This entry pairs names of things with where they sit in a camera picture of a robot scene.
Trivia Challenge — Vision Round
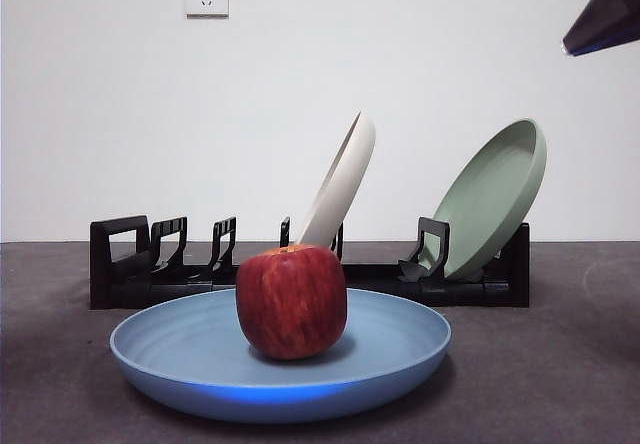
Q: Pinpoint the red apple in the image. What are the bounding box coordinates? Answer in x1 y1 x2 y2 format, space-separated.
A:
235 244 349 362

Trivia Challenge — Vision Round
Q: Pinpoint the black plate rack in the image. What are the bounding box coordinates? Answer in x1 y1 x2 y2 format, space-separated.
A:
89 215 531 311

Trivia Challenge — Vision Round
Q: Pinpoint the cream plate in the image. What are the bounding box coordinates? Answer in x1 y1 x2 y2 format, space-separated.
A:
294 110 377 254

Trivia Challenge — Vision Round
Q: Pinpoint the green plate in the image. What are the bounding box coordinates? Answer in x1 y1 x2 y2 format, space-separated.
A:
423 117 549 282

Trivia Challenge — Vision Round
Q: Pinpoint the blue plate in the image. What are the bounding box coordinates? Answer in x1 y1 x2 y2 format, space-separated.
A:
109 286 453 424

